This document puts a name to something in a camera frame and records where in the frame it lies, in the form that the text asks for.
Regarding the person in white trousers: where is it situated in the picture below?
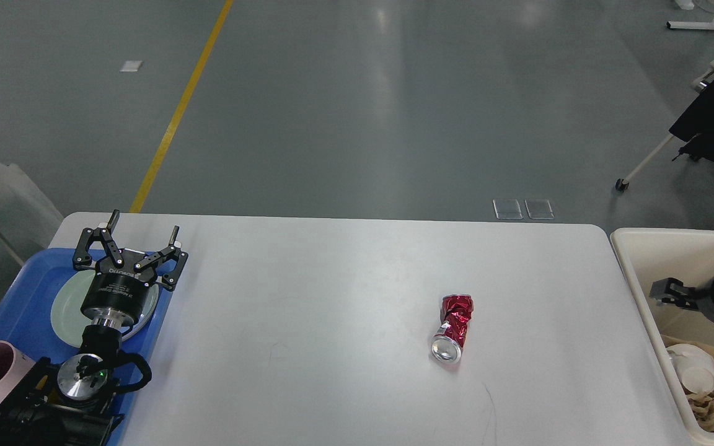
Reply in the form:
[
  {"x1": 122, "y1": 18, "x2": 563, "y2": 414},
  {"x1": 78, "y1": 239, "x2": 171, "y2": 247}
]
[{"x1": 0, "y1": 163, "x2": 63, "y2": 248}]

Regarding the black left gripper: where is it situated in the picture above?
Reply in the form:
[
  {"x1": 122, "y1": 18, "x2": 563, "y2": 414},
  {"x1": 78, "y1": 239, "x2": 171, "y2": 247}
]
[{"x1": 73, "y1": 210, "x2": 188, "y2": 328}]

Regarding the crushed red soda can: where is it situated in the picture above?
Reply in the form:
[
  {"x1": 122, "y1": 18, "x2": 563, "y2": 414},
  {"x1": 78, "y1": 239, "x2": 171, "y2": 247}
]
[{"x1": 431, "y1": 294, "x2": 474, "y2": 364}]

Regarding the brown paper ball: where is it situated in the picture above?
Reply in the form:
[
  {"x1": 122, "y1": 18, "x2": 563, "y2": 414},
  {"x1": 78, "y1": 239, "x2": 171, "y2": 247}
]
[{"x1": 685, "y1": 393, "x2": 714, "y2": 433}]

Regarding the beige plastic bin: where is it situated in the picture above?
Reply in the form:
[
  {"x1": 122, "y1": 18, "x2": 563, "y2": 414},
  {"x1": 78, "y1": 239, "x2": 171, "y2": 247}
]
[{"x1": 611, "y1": 228, "x2": 714, "y2": 445}]

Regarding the green plate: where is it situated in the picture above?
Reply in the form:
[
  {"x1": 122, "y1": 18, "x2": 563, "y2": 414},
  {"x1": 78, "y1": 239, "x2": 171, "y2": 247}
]
[{"x1": 50, "y1": 270, "x2": 162, "y2": 348}]

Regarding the small white paper cup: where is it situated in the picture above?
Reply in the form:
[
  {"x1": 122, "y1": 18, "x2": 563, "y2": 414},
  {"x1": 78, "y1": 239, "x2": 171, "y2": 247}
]
[{"x1": 666, "y1": 343, "x2": 714, "y2": 395}]

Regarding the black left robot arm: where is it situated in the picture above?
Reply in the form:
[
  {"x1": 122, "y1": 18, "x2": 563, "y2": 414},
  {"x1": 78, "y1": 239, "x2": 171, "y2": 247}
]
[{"x1": 0, "y1": 211, "x2": 189, "y2": 445}]

